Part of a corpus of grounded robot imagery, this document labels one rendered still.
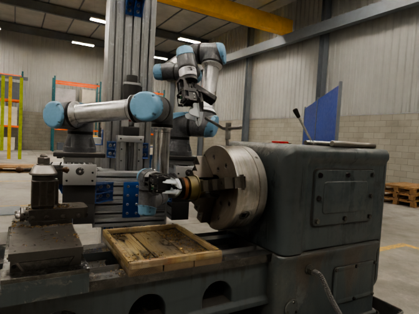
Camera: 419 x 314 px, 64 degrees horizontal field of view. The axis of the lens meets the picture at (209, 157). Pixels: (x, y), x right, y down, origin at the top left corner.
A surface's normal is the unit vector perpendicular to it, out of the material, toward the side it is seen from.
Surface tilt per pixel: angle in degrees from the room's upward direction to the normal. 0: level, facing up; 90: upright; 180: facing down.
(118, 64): 90
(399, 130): 90
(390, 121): 90
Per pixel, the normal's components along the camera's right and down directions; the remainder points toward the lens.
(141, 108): -0.11, 0.04
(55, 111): -0.36, 0.04
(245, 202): 0.47, 0.26
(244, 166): 0.43, -0.50
